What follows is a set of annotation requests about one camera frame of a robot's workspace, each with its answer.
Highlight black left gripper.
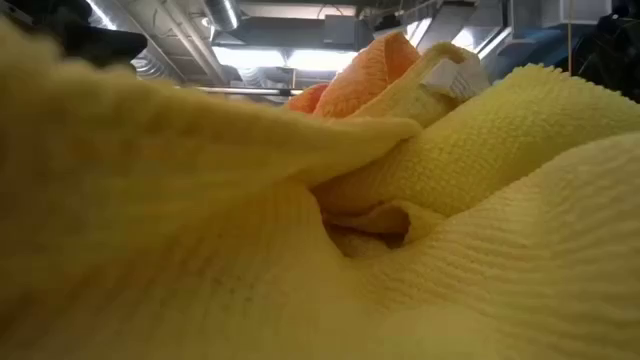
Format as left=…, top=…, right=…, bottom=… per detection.
left=0, top=0, right=150, bottom=70

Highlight orange microfiber towel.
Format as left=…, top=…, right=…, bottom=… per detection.
left=284, top=82, right=330, bottom=115
left=312, top=30, right=421, bottom=120

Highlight long linear ceiling light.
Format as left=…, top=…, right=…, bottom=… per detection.
left=174, top=85, right=305, bottom=97

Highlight bright ceiling light panel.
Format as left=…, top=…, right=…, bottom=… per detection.
left=212, top=46, right=360, bottom=72

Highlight corrugated silver air duct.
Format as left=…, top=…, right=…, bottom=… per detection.
left=82, top=0, right=174, bottom=84

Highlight round silver air duct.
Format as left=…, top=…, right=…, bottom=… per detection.
left=202, top=0, right=241, bottom=32

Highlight rectangular silver air duct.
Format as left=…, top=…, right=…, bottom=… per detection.
left=407, top=0, right=514, bottom=56

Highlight yellow hanging cord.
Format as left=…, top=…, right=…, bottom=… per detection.
left=566, top=0, right=573, bottom=76

